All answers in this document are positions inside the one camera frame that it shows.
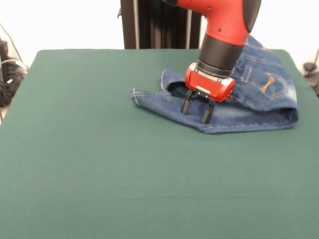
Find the blue denim jeans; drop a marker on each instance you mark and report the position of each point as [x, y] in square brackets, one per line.
[236, 119]

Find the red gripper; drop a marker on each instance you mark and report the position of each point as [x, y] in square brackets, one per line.
[211, 87]

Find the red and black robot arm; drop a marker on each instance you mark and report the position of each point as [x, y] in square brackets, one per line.
[224, 20]

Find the dark green table cloth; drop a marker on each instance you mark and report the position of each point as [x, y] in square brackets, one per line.
[74, 174]

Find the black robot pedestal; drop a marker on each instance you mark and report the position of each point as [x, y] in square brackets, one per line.
[129, 25]

